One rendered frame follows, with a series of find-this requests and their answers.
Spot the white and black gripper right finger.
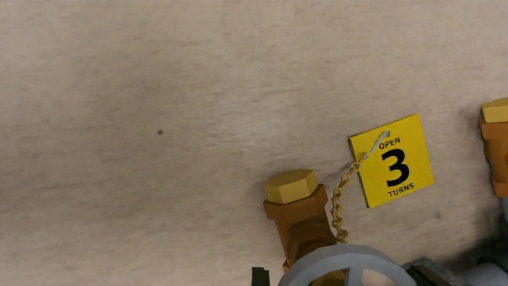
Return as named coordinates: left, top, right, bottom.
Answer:
left=406, top=265, right=452, bottom=286

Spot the yellow numbered tag with chain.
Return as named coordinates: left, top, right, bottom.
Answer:
left=331, top=114, right=434, bottom=243

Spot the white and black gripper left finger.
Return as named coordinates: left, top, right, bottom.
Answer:
left=251, top=267, right=270, bottom=286

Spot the grey pipe manifold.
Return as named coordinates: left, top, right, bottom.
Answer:
left=263, top=97, right=508, bottom=286

